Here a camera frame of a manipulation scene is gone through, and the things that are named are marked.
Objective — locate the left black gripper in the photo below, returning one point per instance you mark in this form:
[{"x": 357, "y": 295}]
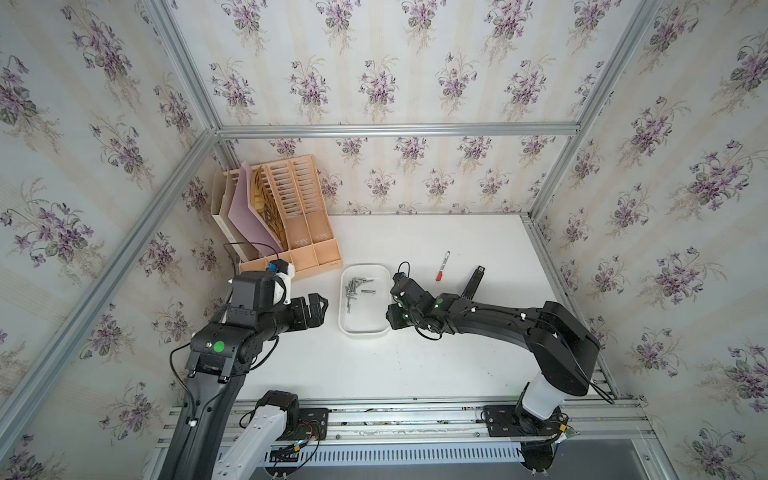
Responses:
[{"x": 300, "y": 319}]

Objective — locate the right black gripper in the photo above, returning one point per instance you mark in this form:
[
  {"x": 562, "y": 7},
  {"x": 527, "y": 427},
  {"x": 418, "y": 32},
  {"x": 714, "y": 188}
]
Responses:
[{"x": 390, "y": 312}]

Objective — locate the white plastic storage tray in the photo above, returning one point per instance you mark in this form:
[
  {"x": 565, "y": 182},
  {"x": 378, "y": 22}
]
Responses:
[{"x": 367, "y": 316}]

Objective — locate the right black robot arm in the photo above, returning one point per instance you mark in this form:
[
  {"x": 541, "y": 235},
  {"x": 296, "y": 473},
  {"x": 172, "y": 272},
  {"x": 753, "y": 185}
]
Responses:
[{"x": 565, "y": 350}]

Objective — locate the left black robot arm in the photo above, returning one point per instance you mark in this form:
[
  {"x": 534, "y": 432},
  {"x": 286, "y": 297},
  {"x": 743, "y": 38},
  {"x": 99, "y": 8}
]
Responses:
[{"x": 222, "y": 354}]

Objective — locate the pile of silver screws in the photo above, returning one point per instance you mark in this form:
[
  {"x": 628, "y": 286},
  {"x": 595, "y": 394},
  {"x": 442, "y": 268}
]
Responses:
[{"x": 356, "y": 286}]

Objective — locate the red capped marker pen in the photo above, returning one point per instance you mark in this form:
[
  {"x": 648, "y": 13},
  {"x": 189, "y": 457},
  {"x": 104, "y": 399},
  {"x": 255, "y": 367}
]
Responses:
[{"x": 443, "y": 265}]

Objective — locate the black stapler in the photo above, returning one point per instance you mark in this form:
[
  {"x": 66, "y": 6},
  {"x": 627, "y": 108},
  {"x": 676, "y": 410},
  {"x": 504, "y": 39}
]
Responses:
[{"x": 473, "y": 283}]

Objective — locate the pink folder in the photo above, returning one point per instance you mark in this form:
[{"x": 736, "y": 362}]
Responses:
[{"x": 245, "y": 217}]

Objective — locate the beige desk file organizer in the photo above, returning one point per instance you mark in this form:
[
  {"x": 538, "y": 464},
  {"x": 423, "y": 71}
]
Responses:
[{"x": 294, "y": 202}]

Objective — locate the beige folder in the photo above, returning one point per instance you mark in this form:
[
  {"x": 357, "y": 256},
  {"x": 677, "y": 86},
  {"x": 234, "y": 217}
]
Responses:
[{"x": 223, "y": 189}]

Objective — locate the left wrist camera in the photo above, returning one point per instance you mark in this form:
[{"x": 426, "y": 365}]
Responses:
[{"x": 285, "y": 271}]

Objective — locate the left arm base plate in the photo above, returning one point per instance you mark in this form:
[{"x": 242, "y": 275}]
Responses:
[{"x": 308, "y": 423}]

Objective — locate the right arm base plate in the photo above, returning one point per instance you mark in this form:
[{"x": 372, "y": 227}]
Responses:
[{"x": 514, "y": 421}]

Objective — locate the aluminium mounting rail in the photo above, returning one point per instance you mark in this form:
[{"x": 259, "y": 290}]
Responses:
[{"x": 453, "y": 420}]

